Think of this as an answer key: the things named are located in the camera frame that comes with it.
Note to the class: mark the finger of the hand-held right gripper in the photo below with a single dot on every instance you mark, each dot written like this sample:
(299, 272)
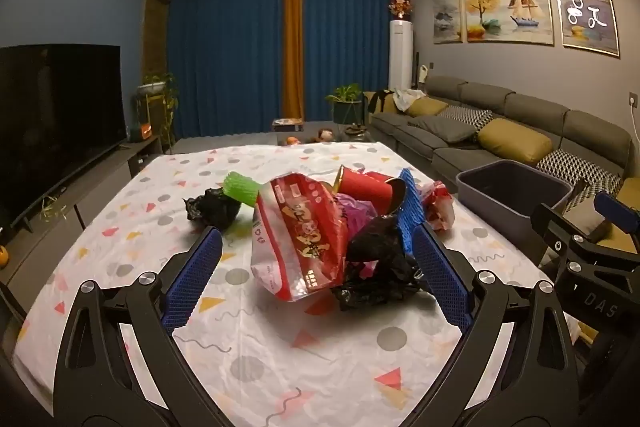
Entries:
(550, 219)
(615, 212)

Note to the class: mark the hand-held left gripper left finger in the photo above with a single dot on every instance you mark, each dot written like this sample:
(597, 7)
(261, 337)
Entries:
(195, 277)

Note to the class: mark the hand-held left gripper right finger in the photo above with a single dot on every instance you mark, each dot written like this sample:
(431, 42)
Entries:
(440, 277)

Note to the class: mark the grey plastic bin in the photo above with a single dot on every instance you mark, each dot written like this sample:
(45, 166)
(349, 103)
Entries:
(492, 217)

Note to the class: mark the large black plastic bag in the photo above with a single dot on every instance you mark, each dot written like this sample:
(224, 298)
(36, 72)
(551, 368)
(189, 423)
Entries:
(380, 247)

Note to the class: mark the red and white wrapper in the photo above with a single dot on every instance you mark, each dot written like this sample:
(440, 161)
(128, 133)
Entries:
(440, 207)

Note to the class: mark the small black plastic bag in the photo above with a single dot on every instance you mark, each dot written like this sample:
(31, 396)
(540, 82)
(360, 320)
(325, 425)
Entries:
(215, 209)

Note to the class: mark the blue foam net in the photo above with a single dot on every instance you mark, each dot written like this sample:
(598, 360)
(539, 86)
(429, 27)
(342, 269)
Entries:
(407, 207)

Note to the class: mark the green foam fruit net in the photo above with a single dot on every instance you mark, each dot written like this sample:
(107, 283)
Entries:
(240, 189)

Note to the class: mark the pink plastic bag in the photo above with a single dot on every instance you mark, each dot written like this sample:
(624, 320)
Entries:
(357, 213)

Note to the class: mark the red snack bag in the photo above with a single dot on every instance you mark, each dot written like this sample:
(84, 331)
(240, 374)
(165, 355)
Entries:
(300, 247)

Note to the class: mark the red paper cup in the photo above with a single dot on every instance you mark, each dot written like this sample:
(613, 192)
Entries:
(365, 193)

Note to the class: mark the light grey cushion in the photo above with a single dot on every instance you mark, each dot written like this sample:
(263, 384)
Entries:
(586, 218)

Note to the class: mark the large houndstooth cushion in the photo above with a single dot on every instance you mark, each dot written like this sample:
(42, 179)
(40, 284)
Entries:
(575, 167)

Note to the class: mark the large mustard cushion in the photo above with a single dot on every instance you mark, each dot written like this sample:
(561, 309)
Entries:
(515, 141)

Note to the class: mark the patterned white tablecloth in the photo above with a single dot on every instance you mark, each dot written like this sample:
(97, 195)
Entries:
(280, 357)

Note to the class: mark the grey sofa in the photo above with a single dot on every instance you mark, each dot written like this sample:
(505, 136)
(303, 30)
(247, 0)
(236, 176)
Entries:
(450, 155)

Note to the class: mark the small houndstooth cushion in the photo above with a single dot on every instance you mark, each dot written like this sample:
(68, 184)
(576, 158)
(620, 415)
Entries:
(472, 116)

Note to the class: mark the grey television cabinet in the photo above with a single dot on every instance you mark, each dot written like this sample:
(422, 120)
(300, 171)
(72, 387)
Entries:
(100, 177)

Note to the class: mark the dark grey cushion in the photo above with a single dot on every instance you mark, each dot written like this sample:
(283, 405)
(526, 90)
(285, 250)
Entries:
(442, 128)

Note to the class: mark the dark grey coffee table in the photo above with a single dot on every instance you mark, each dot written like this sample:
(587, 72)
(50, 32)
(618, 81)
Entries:
(235, 139)

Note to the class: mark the orange figurine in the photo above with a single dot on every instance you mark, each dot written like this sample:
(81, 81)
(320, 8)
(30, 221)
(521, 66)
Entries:
(292, 141)

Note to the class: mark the small mustard cushion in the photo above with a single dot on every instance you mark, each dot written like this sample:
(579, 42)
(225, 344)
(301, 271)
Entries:
(425, 107)

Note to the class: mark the flat printed box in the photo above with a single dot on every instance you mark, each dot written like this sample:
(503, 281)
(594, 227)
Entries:
(287, 125)

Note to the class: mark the brown figurine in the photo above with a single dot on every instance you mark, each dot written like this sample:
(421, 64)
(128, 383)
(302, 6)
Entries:
(324, 136)

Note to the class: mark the white cloth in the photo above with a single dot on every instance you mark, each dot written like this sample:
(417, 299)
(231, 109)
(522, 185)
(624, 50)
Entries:
(407, 94)

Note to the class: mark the black garment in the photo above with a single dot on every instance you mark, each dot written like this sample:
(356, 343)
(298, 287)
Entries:
(382, 99)

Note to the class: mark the orange round ornament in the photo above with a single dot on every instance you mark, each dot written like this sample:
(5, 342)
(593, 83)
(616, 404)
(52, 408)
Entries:
(3, 257)

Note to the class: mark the white bottle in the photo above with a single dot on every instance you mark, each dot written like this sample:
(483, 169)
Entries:
(424, 73)

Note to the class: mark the trailing plant in white pot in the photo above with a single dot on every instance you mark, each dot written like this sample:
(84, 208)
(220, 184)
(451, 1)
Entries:
(157, 84)

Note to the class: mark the black television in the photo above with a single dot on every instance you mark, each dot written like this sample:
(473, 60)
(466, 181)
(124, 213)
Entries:
(55, 127)

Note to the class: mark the potted plant on stand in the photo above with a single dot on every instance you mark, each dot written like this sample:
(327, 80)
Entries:
(344, 94)

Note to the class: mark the framed purple painting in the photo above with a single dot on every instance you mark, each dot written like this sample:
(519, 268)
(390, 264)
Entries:
(585, 7)

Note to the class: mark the wide framed sailboat painting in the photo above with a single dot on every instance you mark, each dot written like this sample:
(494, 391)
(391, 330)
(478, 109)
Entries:
(505, 7)

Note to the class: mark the blue curtain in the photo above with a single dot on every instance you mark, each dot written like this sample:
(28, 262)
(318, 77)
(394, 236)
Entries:
(345, 32)
(225, 57)

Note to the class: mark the white standing air conditioner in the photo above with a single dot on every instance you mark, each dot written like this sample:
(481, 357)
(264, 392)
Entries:
(401, 52)

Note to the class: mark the small framed landscape painting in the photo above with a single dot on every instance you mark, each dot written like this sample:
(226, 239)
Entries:
(445, 14)

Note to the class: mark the wooden door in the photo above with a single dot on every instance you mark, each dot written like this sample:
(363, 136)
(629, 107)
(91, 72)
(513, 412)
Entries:
(155, 37)

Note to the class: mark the orange curtain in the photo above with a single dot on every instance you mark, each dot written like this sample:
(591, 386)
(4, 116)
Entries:
(294, 47)

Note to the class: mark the orange artificial flowers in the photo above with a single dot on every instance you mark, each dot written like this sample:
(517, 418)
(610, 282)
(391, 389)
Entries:
(401, 6)

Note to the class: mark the wall socket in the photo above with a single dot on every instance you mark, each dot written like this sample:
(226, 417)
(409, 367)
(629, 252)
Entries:
(634, 99)

